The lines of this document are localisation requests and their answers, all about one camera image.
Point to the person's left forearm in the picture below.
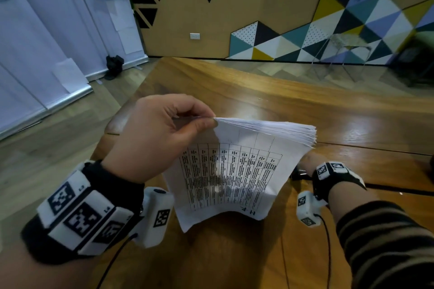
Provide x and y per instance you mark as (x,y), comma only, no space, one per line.
(37,273)

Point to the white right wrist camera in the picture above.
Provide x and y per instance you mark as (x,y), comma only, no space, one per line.
(308,209)

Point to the colourful triangle wall panel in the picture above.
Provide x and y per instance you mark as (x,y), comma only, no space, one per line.
(339,28)

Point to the stack of printed paper sheets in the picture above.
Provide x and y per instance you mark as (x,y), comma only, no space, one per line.
(230,177)

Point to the white paper sheet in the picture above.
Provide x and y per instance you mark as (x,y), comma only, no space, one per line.
(127,28)
(70,76)

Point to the small black object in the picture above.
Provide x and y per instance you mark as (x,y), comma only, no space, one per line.
(298,174)

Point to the transparent chair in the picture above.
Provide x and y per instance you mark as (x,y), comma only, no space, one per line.
(344,51)

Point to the person's right hand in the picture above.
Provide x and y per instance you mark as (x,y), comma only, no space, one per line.
(309,163)

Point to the person's left hand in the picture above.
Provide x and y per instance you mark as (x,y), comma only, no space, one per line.
(145,136)

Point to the person's left thumb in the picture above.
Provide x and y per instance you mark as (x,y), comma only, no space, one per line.
(195,131)

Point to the black left wristband with markers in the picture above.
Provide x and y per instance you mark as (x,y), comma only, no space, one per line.
(84,214)

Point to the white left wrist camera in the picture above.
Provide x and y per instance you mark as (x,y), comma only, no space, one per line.
(154,217)

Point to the white wall socket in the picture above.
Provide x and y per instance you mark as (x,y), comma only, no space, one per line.
(194,36)

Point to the black bag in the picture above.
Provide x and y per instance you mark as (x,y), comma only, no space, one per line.
(113,66)

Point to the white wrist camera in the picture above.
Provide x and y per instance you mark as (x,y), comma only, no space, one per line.
(308,209)
(154,217)

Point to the black right wristband with markers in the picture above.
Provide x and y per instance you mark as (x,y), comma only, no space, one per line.
(334,175)

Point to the black wristband with markers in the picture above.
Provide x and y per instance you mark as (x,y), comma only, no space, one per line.
(334,175)
(84,214)

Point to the dark chair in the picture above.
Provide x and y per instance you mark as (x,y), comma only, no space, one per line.
(415,58)

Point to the person's right forearm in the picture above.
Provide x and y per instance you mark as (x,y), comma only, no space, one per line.
(383,244)

